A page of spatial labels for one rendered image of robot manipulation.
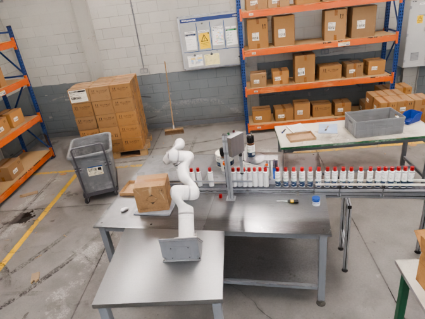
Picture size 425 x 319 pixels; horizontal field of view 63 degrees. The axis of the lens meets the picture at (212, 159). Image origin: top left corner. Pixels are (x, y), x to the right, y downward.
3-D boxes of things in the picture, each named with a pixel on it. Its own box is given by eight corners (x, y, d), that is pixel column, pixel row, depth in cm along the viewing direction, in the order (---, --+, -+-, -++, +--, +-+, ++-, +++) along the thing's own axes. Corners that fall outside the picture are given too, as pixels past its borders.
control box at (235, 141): (245, 150, 322) (243, 131, 314) (232, 157, 312) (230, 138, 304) (236, 148, 329) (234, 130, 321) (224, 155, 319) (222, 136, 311)
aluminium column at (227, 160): (233, 197, 338) (227, 133, 309) (233, 199, 334) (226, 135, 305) (229, 197, 339) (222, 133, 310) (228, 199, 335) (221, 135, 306)
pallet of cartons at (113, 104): (152, 138, 729) (138, 72, 668) (148, 155, 655) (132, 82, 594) (95, 145, 730) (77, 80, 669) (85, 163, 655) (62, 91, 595)
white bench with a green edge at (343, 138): (404, 164, 517) (412, 114, 482) (430, 191, 450) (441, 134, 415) (276, 175, 535) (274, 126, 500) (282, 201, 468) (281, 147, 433)
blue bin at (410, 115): (410, 117, 473) (411, 109, 467) (422, 120, 458) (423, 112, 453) (396, 121, 463) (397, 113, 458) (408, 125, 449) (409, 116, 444)
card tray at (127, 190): (155, 183, 381) (153, 180, 379) (146, 196, 358) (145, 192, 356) (129, 183, 387) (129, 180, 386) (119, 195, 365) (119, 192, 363)
